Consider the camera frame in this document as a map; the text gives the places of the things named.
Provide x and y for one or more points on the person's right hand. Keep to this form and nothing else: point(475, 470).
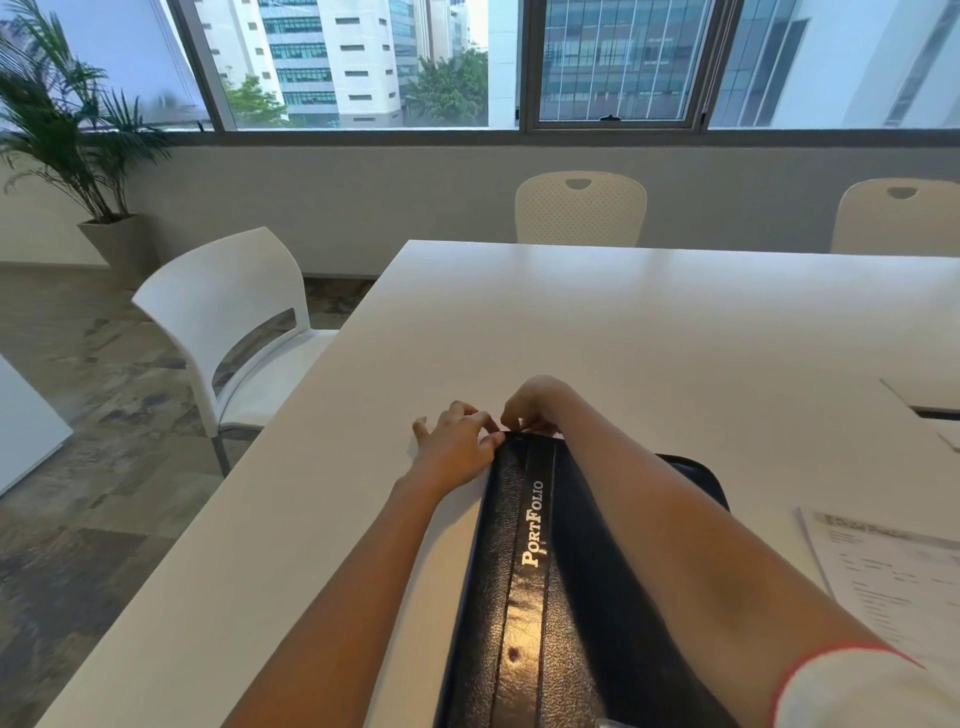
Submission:
point(541, 401)

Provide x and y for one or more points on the person's left hand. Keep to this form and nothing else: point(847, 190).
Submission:
point(450, 450)

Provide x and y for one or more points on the person's left thumb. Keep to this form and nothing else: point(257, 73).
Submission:
point(492, 442)

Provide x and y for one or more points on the person's right fingers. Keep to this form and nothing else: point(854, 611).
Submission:
point(529, 423)

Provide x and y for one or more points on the person's left little finger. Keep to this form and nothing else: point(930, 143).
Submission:
point(424, 431)

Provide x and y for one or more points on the black leather portfolio case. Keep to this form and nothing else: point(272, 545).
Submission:
point(540, 600)

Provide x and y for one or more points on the person's left forearm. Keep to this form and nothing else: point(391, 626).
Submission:
point(360, 600)

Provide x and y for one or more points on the person's right forearm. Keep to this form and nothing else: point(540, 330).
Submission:
point(675, 532)

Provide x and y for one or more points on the cream perforated chair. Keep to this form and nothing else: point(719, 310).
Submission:
point(581, 214)
point(900, 221)

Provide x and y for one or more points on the white plastic chair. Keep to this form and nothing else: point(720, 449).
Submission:
point(217, 300)

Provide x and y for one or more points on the grey square planter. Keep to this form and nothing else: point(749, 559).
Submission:
point(120, 244)

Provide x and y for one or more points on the printed paper document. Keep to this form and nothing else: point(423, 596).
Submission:
point(892, 577)

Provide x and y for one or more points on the white side table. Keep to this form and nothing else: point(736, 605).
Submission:
point(26, 427)

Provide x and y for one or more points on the white sleeve with red trim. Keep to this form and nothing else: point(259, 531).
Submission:
point(870, 694)

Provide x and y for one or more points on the green potted palm plant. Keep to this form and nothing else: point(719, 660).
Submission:
point(60, 120)

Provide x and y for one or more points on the dark window frame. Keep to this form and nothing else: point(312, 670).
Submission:
point(529, 67)

